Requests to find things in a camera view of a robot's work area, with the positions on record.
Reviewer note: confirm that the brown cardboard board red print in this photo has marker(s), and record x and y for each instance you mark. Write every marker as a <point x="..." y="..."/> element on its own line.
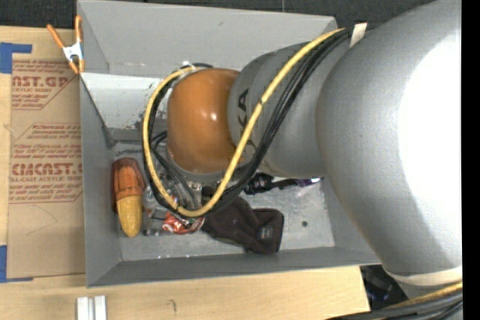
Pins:
<point x="45" y="236"/>

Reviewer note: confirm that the grey metal bin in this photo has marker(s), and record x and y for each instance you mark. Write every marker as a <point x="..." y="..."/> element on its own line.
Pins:
<point x="150" y="33"/>

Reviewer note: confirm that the dark brown cloth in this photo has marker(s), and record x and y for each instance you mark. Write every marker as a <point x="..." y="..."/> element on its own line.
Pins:
<point x="243" y="225"/>

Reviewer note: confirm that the orange and yellow toy corn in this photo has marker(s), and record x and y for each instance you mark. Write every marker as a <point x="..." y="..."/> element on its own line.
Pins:
<point x="129" y="198"/>

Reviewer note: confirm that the small purple object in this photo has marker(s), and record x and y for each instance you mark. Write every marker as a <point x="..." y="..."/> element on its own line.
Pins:
<point x="309" y="182"/>

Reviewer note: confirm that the red crumpled packet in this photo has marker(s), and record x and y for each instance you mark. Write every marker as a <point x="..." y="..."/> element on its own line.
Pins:
<point x="176" y="225"/>

